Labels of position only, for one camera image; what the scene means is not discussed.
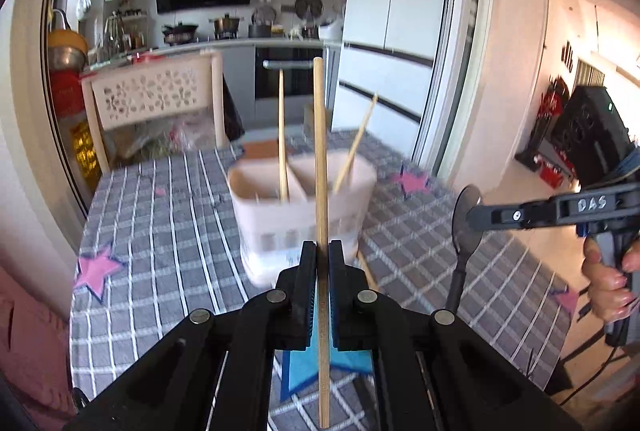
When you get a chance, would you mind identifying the wooden chopstick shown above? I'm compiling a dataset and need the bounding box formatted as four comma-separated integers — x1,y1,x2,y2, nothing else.
357,250,378,291
333,94,378,194
312,58,331,429
278,70,290,202

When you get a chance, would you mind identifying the white plastic utensil holder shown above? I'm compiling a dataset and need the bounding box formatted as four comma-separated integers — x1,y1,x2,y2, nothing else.
228,152,378,288

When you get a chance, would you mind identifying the black handled steel spoon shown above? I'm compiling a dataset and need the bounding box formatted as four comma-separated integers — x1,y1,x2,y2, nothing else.
446,185,483,314

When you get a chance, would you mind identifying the person's right hand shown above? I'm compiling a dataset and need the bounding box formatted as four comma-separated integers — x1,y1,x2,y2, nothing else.
582,238,640,324

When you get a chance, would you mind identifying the blue paper star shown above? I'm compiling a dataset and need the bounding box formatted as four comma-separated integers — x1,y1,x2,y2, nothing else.
278,309,377,404

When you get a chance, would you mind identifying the orange paper star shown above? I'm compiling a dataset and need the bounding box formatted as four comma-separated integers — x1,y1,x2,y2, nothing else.
242,139,279,160

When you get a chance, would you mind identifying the grey checked tablecloth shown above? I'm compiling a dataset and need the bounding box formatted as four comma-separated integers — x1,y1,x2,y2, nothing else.
70,152,576,430

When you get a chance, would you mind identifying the cardboard box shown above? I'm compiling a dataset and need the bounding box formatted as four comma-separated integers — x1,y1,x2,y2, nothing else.
303,102,332,136

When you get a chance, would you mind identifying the small pink paper star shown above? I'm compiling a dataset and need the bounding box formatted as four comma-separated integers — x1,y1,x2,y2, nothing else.
73,243,125,304

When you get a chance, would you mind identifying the black built-in oven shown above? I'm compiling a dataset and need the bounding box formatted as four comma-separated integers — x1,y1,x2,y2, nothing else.
255,46,323,100

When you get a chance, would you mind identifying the beige perforated storage rack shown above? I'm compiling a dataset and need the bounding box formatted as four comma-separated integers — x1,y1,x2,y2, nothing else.
81,50,229,174

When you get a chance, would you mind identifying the steel cooking pot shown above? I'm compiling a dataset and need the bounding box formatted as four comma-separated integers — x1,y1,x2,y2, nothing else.
208,14,243,40

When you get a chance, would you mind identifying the pink plastic stool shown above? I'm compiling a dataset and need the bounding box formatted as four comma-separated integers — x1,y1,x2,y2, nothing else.
1,271,75,416

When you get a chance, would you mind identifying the black wok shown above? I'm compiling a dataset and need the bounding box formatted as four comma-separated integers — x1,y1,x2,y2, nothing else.
162,22,198,46

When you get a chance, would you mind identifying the red plastic bucket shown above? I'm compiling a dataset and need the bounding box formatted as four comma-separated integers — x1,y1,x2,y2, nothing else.
50,70,85,119

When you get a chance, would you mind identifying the white refrigerator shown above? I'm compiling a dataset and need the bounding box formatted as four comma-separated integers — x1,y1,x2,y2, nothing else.
332,0,446,158

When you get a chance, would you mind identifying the steel mixing bowl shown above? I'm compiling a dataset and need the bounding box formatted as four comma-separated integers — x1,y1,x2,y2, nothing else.
48,46,87,72

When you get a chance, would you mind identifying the black camera box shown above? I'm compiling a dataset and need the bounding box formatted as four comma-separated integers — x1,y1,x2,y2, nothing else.
550,85,634,187

